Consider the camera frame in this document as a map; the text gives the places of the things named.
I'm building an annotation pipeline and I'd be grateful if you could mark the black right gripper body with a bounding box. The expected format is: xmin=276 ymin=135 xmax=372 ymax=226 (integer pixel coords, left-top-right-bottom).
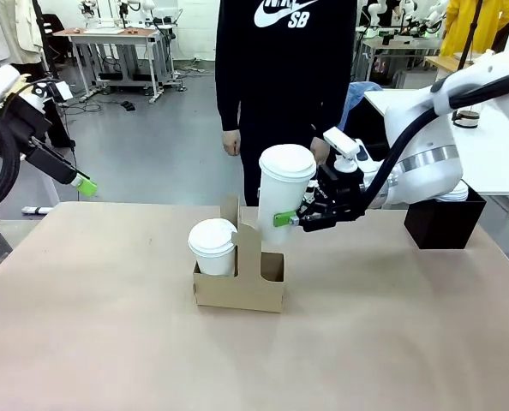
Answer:
xmin=316 ymin=164 xmax=369 ymax=223

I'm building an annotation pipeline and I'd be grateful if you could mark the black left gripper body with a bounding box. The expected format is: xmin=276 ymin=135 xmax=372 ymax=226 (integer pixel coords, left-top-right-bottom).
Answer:
xmin=0 ymin=96 xmax=53 ymax=151

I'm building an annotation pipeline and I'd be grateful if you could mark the tall white paper cup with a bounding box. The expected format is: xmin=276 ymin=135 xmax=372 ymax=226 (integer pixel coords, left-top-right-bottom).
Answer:
xmin=256 ymin=169 xmax=314 ymax=247

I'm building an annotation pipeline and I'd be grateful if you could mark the white lid of tall cup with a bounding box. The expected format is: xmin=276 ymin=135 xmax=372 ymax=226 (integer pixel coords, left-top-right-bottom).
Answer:
xmin=258 ymin=144 xmax=318 ymax=183

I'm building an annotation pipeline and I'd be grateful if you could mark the brown cardboard cup carrier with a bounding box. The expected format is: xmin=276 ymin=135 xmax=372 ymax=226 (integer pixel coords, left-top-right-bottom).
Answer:
xmin=193 ymin=195 xmax=286 ymax=313

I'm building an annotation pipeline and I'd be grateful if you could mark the white lid of short cup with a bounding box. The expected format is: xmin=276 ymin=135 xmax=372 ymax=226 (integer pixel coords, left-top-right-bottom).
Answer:
xmin=188 ymin=217 xmax=239 ymax=258

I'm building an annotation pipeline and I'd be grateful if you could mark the short white paper cup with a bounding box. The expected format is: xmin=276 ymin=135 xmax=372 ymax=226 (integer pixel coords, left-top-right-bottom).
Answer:
xmin=193 ymin=247 xmax=237 ymax=277

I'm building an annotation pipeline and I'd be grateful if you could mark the person's left hand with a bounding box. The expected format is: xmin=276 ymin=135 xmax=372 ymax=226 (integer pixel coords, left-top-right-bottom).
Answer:
xmin=310 ymin=136 xmax=331 ymax=167

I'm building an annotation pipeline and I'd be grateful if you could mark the person's right hand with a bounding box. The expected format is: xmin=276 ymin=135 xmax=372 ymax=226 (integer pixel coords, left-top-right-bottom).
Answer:
xmin=222 ymin=130 xmax=242 ymax=157

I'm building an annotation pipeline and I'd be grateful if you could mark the black tripod pole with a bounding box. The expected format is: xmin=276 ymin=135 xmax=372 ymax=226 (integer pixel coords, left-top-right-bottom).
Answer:
xmin=31 ymin=0 xmax=63 ymax=85

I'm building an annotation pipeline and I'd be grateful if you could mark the black square box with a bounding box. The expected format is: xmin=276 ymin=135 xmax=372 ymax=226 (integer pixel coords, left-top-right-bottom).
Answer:
xmin=404 ymin=186 xmax=488 ymax=250

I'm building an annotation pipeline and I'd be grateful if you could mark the blue cloth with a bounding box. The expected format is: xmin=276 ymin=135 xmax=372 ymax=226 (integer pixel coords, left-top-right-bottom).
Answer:
xmin=338 ymin=81 xmax=384 ymax=134

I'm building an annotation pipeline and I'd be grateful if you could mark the stack of white lids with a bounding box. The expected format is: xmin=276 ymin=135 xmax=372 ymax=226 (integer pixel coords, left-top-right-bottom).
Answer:
xmin=434 ymin=179 xmax=470 ymax=203

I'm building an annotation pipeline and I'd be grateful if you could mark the person in black hoodie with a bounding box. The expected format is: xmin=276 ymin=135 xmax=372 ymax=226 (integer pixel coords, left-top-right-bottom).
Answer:
xmin=214 ymin=0 xmax=358 ymax=207

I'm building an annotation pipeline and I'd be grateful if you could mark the white background workbench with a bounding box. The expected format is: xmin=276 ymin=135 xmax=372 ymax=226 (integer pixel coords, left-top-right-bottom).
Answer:
xmin=67 ymin=27 xmax=175 ymax=105

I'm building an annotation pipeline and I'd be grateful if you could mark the large white side table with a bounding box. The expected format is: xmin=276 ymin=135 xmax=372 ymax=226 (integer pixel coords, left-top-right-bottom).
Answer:
xmin=362 ymin=87 xmax=509 ymax=215

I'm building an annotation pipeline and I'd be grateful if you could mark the background robot workbench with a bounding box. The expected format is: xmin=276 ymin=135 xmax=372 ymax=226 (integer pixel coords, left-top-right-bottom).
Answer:
xmin=356 ymin=25 xmax=446 ymax=82

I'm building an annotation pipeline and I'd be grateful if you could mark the wooden background table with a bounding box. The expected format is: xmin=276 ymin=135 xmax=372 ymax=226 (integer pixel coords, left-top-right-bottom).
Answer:
xmin=424 ymin=54 xmax=474 ymax=82

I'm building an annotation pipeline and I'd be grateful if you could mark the black stand pole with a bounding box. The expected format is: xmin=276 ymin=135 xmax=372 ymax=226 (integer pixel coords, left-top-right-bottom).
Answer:
xmin=458 ymin=0 xmax=483 ymax=69

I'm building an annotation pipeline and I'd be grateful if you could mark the person in yellow coat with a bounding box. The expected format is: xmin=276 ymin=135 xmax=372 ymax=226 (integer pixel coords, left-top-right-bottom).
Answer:
xmin=440 ymin=0 xmax=509 ymax=57

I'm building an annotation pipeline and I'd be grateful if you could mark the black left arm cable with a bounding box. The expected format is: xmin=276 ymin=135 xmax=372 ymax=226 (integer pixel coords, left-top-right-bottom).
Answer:
xmin=0 ymin=122 xmax=23 ymax=215

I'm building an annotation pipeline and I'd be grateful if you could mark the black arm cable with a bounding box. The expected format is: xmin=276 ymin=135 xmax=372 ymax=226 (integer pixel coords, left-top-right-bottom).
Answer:
xmin=0 ymin=122 xmax=23 ymax=215
xmin=359 ymin=70 xmax=509 ymax=211

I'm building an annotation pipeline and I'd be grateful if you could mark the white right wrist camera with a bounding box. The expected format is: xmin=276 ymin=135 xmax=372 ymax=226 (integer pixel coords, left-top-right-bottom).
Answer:
xmin=322 ymin=127 xmax=361 ymax=172

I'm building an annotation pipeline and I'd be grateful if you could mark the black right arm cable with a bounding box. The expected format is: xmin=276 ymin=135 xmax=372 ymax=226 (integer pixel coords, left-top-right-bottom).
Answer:
xmin=359 ymin=70 xmax=509 ymax=211

